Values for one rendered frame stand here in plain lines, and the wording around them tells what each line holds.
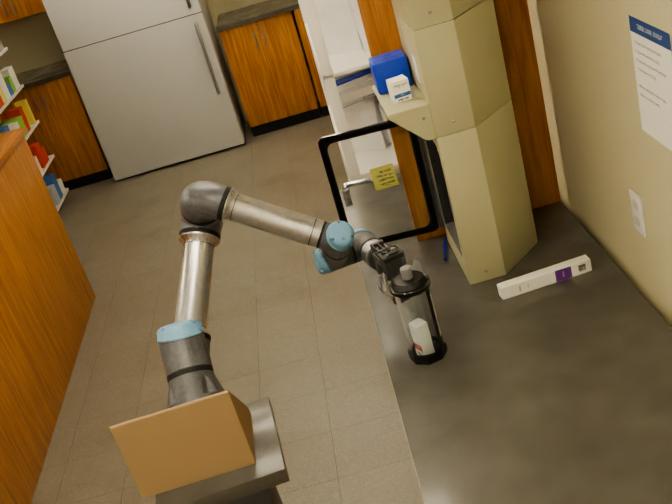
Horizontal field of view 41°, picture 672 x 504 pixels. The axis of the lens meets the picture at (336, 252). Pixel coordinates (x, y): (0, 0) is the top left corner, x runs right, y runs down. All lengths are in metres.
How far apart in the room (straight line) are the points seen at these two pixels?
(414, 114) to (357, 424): 1.74
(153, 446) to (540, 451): 0.89
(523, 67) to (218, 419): 1.44
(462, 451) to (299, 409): 2.01
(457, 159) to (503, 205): 0.22
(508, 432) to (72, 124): 6.12
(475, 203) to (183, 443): 1.04
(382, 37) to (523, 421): 1.24
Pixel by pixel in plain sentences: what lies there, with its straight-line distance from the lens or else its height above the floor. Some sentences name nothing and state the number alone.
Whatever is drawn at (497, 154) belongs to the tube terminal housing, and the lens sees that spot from 2.58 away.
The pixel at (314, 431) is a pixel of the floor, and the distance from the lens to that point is 3.85.
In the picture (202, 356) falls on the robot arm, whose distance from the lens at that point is 2.23.
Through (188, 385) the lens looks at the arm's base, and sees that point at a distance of 2.20.
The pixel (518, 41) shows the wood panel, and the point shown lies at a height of 1.50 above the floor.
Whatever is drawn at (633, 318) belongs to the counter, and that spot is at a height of 0.94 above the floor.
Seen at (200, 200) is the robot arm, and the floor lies 1.45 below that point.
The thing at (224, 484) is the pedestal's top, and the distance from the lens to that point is 2.21.
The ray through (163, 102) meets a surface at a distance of 7.47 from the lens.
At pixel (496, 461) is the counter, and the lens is 2.03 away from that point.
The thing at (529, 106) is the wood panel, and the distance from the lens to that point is 2.91.
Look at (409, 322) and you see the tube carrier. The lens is 2.30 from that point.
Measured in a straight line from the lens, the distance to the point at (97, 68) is 7.47.
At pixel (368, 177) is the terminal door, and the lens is 2.82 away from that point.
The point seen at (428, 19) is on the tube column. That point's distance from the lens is 2.38.
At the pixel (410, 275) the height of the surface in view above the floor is 1.19.
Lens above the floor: 2.26
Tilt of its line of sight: 26 degrees down
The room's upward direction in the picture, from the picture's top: 17 degrees counter-clockwise
